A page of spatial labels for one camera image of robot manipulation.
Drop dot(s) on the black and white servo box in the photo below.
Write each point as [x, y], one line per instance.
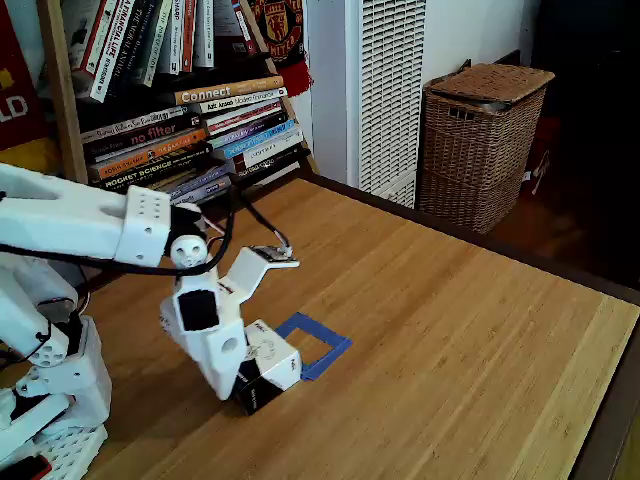
[272, 357]

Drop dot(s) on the blue tape square target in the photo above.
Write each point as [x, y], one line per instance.
[327, 332]

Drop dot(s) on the purple spine book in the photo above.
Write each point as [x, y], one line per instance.
[210, 187]

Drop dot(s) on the black Rocket Science book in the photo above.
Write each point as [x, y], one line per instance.
[145, 172]

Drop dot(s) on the orange spine book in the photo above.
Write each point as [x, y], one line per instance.
[155, 154]

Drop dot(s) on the black book white print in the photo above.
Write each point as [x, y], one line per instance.
[270, 164]

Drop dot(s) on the white book with dark print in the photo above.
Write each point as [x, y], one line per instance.
[270, 149]

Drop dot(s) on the light blue book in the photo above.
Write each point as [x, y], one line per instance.
[260, 140]

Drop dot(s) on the black no filter book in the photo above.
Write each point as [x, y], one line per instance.
[150, 134]

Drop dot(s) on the dark purple book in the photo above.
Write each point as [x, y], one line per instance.
[250, 131]

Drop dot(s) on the white script title book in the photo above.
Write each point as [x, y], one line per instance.
[135, 122]

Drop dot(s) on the red and white book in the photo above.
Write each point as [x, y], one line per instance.
[245, 116]

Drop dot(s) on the red and black clamp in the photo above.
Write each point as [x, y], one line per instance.
[22, 470]

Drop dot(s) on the white Modern Romance book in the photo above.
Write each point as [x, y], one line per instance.
[240, 100]

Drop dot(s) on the orange Connect book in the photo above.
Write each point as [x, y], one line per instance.
[225, 91]

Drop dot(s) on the wooden ladder bookshelf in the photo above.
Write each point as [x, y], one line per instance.
[64, 100]

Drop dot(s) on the red and yellow banner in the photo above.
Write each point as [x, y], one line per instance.
[20, 115]

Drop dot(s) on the white green upright book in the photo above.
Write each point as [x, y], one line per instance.
[156, 45]

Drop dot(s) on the black Moral Animal book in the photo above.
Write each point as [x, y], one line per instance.
[127, 45]

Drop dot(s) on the white Financial Life book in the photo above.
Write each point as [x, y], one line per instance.
[110, 50]

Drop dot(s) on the red orange upright book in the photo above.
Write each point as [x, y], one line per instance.
[188, 35]

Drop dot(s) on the white louvered heater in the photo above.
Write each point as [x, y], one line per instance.
[390, 100]

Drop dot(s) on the red Manchester United scarf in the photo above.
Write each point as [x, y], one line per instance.
[282, 30]

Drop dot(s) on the brown wicker basket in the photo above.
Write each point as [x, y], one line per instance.
[475, 150]

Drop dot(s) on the wrist camera on white mount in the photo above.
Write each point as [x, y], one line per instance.
[250, 267]

